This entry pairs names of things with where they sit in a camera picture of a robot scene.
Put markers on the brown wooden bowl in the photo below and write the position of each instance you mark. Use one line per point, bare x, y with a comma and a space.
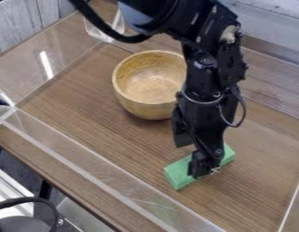
147, 79

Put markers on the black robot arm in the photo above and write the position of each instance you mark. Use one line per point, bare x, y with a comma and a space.
207, 28

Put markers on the green rectangular block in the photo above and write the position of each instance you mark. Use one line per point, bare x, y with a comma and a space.
176, 171

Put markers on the black table leg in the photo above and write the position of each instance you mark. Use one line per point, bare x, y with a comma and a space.
46, 190

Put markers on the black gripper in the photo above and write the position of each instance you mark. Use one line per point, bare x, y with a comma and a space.
199, 124

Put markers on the clear acrylic tray wall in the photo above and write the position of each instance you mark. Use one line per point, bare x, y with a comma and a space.
67, 129

